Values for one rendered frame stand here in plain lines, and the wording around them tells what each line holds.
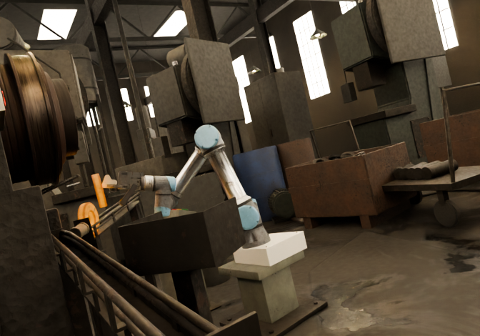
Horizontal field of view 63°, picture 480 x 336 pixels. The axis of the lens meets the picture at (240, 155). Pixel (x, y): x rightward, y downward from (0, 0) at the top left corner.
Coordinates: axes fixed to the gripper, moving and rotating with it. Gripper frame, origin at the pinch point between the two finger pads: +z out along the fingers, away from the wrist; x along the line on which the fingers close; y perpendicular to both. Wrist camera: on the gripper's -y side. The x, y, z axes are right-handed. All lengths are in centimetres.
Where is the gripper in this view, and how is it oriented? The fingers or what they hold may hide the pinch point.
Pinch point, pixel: (98, 186)
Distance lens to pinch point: 192.2
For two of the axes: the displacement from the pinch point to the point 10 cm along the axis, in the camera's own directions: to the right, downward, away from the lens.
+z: -9.4, -0.5, -3.3
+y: 0.2, -9.9, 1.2
